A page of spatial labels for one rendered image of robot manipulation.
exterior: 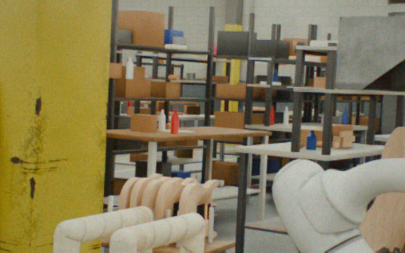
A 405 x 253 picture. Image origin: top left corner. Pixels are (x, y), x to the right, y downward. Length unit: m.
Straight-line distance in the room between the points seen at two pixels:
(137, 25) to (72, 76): 6.79
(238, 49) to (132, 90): 2.33
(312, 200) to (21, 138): 0.88
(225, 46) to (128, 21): 2.13
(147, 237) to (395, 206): 0.85
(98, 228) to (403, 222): 0.85
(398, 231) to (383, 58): 0.35
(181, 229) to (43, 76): 1.04
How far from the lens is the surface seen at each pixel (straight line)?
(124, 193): 5.02
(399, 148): 1.83
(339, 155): 6.50
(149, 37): 9.05
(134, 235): 1.07
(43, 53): 2.13
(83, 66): 2.24
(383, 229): 1.85
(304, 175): 1.51
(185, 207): 4.85
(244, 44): 10.78
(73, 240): 1.11
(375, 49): 1.74
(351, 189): 1.48
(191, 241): 1.20
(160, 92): 9.41
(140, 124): 7.87
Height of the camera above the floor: 1.39
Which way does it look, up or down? 3 degrees down
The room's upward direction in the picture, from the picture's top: 3 degrees clockwise
